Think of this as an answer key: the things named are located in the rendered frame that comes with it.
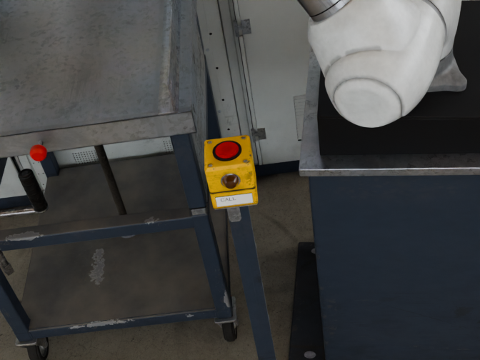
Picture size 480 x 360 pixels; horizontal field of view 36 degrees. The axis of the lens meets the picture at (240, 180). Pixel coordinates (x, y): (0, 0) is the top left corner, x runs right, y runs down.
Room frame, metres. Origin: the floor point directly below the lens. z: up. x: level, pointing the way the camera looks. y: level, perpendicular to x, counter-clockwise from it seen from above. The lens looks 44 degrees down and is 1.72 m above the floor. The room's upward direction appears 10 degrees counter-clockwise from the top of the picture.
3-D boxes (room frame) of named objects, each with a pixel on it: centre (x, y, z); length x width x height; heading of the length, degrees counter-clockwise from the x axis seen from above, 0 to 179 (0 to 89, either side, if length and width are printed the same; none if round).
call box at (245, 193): (0.93, 0.01, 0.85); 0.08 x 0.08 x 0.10; 85
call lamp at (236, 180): (0.88, 0.02, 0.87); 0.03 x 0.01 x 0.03; 85
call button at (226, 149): (0.93, 0.01, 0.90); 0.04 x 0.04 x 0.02
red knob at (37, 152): (1.13, 0.38, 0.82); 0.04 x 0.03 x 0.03; 175
